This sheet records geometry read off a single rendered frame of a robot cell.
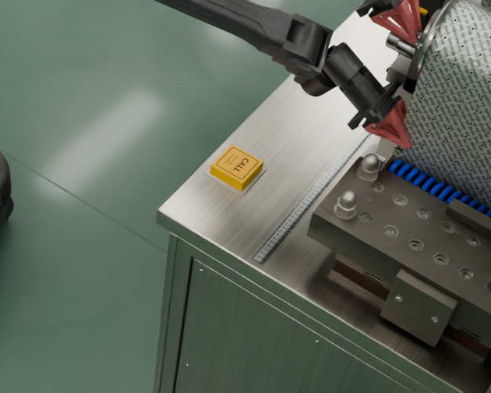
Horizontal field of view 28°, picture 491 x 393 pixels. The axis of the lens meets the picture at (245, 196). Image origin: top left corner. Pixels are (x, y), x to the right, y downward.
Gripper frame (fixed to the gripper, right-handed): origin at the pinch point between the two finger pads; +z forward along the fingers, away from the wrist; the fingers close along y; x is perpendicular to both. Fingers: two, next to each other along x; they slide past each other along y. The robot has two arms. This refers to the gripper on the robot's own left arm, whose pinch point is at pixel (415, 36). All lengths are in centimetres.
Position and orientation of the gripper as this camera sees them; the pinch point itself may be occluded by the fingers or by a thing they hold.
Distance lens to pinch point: 160.8
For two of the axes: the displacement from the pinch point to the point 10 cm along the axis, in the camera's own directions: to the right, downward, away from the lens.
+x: 6.2, -2.1, -7.5
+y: -5.3, 6.0, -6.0
